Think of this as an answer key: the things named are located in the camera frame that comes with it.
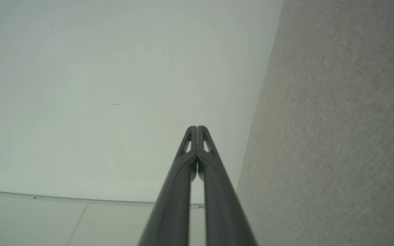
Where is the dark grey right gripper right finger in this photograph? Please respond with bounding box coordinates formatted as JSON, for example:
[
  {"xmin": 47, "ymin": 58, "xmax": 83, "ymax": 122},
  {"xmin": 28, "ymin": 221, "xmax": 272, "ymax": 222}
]
[{"xmin": 197, "ymin": 125, "xmax": 259, "ymax": 246}]

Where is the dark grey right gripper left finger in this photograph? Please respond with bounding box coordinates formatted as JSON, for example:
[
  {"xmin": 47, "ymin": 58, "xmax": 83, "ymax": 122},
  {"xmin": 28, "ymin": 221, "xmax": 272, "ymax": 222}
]
[{"xmin": 138, "ymin": 126, "xmax": 198, "ymax": 246}]

